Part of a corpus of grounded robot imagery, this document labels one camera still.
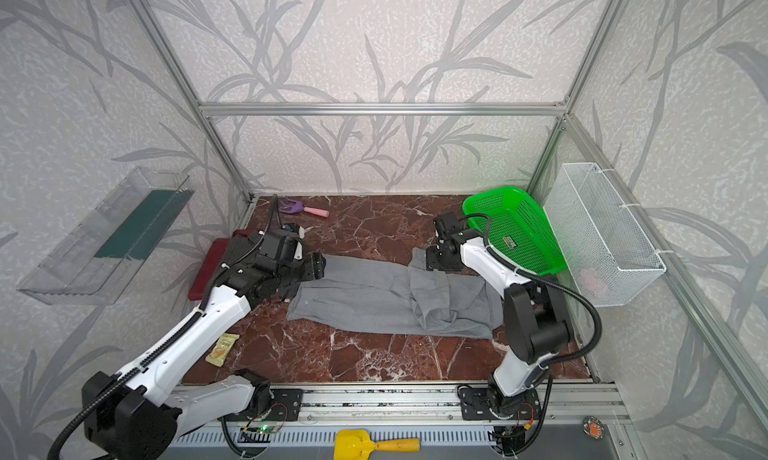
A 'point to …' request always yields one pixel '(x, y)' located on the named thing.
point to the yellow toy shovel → (357, 444)
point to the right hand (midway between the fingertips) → (436, 254)
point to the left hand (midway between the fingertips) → (319, 253)
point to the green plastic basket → (518, 228)
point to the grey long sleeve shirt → (398, 295)
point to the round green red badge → (593, 427)
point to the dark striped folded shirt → (236, 250)
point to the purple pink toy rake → (292, 207)
